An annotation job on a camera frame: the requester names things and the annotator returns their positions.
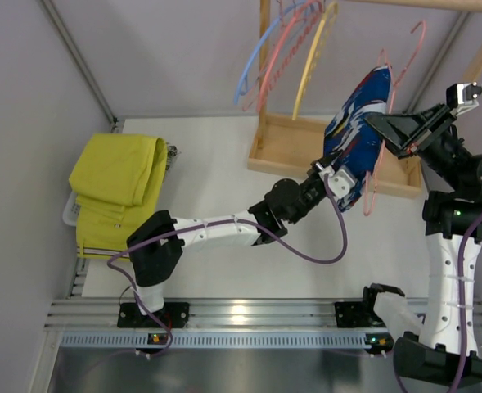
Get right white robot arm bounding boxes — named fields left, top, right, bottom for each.
left=366, top=104, right=482, bottom=392

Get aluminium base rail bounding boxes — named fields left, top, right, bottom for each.
left=43, top=297, right=482, bottom=330

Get pink wire hanger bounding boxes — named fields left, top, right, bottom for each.
left=363, top=20, right=426, bottom=216

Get white plastic basket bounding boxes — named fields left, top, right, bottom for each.
left=62, top=192, right=80, bottom=227

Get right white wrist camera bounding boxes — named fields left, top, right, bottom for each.
left=446, top=82, right=482, bottom=111

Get blue plastic hanger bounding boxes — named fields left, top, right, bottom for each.
left=233, top=1, right=326, bottom=113

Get white slotted cable duct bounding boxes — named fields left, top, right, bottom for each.
left=61, top=330, right=387, bottom=350

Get blue patterned trousers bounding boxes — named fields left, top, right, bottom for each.
left=323, top=65, right=391, bottom=212

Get wooden clothes rack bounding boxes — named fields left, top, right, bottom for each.
left=247, top=1, right=482, bottom=199

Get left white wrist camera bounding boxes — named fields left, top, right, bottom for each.
left=312, top=160, right=357, bottom=200

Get yellow plastic hanger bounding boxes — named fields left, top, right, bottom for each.
left=291, top=1, right=338, bottom=120

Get pink plastic hanger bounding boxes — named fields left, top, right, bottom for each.
left=233, top=1, right=338, bottom=112

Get yellow folded trousers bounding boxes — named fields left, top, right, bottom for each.
left=69, top=133, right=168, bottom=259

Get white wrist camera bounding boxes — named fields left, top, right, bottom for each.
left=312, top=160, right=357, bottom=200
left=446, top=82, right=482, bottom=111

